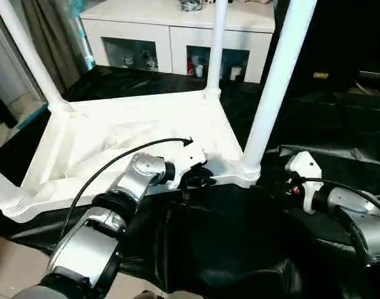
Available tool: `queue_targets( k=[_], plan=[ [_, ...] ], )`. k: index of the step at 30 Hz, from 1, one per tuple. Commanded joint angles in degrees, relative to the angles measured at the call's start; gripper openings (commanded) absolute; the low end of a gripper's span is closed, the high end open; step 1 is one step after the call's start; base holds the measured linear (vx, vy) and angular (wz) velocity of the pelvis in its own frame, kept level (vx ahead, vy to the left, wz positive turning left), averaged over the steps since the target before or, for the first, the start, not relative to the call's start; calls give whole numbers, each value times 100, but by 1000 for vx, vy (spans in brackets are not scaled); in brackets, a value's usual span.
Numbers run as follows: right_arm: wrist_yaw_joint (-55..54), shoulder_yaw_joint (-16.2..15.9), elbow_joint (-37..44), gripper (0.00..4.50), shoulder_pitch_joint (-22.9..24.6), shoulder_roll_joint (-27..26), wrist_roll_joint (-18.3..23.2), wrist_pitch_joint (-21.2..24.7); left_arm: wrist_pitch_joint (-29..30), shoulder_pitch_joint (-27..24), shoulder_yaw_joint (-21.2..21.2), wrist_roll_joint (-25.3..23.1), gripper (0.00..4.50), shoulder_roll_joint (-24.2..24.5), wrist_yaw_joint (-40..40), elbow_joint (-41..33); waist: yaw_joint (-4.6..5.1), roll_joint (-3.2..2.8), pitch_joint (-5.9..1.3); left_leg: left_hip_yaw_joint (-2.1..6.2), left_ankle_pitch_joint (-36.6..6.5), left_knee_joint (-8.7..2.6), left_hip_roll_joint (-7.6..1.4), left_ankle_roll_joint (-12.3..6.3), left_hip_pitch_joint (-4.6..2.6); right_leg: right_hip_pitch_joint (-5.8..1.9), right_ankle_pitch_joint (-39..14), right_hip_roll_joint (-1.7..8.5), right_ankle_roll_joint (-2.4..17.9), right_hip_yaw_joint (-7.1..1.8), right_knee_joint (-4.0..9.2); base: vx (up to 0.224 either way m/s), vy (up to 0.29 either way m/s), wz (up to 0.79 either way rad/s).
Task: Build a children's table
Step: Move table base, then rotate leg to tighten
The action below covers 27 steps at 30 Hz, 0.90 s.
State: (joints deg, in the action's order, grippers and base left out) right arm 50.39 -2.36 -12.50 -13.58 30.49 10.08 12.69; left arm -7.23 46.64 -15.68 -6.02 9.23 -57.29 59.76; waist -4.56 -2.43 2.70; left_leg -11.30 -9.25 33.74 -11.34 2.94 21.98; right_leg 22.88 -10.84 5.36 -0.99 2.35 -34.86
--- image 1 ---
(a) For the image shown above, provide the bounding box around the white plastic table top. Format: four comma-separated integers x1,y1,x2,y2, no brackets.
0,90,261,224

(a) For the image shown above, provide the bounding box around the white plastic table leg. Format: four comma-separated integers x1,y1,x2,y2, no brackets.
0,0,73,110
204,0,229,94
242,0,318,176
0,163,26,216

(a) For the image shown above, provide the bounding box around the black plastic mat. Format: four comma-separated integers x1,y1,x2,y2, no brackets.
0,64,380,299

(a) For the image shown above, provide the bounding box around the black box with yellow label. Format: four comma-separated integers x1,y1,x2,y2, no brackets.
261,0,362,93

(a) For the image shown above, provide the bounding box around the white glass-door cabinet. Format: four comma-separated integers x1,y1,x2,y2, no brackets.
79,0,277,84

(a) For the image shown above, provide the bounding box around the dark crumpled object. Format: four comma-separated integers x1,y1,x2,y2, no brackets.
179,0,206,12

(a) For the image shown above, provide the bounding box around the light blue patterned strip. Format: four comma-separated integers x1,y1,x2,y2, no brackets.
73,9,96,71

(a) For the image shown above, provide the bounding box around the grey-brown curtain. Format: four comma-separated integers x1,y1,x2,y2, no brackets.
21,0,85,91

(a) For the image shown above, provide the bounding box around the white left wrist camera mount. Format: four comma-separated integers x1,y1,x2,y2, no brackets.
169,143,208,191

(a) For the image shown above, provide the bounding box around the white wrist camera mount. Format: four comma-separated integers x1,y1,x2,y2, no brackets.
285,151,323,216
169,143,208,191

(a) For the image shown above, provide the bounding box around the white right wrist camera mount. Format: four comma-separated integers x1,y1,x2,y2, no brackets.
285,151,323,216

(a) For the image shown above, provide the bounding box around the teal plastic frame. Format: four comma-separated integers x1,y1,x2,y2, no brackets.
15,102,50,129

